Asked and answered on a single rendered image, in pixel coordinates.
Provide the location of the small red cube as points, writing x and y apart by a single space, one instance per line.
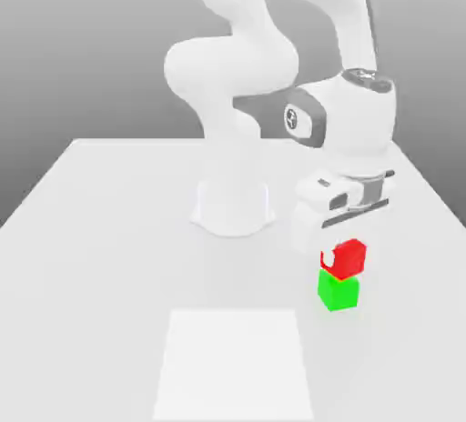
349 258

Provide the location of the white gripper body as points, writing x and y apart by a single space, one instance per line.
307 227

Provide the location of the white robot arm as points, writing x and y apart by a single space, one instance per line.
233 65

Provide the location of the small green cube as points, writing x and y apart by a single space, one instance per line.
338 293

